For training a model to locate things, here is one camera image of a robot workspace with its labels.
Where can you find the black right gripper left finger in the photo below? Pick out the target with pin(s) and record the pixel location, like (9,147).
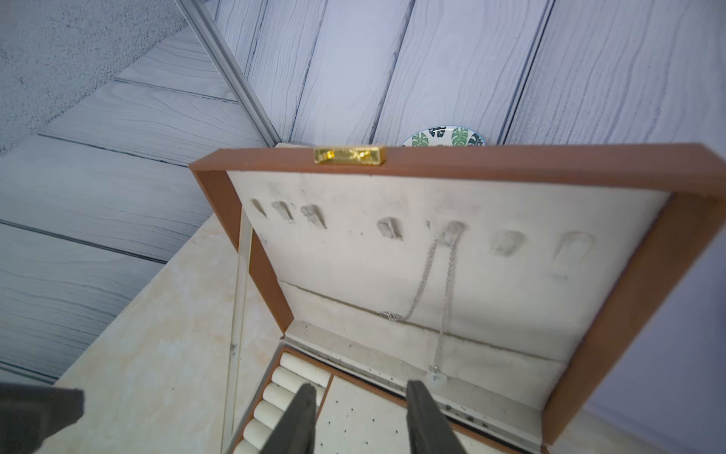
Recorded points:
(295,432)

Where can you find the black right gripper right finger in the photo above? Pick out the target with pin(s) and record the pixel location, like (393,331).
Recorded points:
(428,430)

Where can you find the left aluminium frame post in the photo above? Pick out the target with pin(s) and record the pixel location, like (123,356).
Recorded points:
(212,40)

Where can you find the green leaf pattern bowl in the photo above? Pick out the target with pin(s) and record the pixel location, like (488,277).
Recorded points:
(446,136)

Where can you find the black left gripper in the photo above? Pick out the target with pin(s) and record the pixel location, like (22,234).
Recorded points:
(30,414)

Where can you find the brown leather jewelry box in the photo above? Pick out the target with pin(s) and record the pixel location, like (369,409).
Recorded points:
(509,280)

